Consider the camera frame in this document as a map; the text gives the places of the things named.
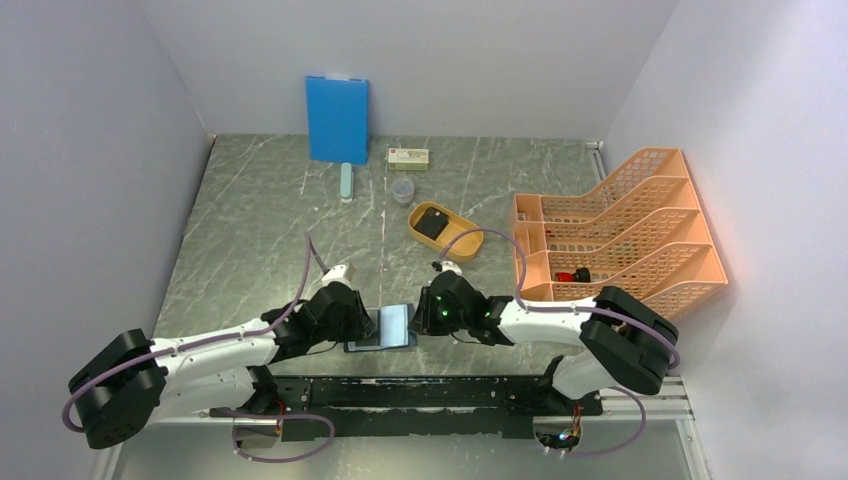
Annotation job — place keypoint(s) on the small clear plastic cup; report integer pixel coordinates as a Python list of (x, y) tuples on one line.
[(403, 190)]

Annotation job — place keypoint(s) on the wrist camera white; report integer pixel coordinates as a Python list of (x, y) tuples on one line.
[(340, 273), (442, 266)]

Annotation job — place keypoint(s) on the red black object in rack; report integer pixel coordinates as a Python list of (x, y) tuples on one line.
[(580, 275)]

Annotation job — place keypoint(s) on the small red white box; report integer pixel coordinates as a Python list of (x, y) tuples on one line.
[(408, 159)]

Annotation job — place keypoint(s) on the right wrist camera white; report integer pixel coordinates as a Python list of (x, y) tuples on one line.
[(442, 266)]

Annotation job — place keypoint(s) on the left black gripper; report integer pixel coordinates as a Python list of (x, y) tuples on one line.
[(360, 323)]

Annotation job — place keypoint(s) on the dark blue card holder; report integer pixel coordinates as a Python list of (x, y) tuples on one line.
[(392, 330)]

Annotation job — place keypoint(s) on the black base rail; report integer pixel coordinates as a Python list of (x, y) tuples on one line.
[(411, 405)]

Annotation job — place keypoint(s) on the orange file organizer rack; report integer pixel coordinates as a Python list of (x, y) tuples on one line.
[(642, 229)]

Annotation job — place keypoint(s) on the light blue eraser stick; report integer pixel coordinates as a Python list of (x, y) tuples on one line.
[(346, 183)]

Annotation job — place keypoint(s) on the black card in tray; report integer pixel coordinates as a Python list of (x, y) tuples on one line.
[(432, 223)]

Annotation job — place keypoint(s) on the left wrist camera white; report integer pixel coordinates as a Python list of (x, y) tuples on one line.
[(340, 273)]

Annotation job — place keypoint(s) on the blue board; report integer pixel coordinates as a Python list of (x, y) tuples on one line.
[(337, 117)]

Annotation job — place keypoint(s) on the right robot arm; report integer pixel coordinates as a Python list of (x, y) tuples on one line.
[(625, 343)]

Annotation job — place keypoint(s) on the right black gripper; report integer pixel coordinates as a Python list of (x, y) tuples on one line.
[(424, 320)]

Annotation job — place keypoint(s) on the yellow oval tray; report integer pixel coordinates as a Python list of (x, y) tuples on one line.
[(459, 229)]

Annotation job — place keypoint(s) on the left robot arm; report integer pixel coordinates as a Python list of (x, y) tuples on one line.
[(136, 380)]

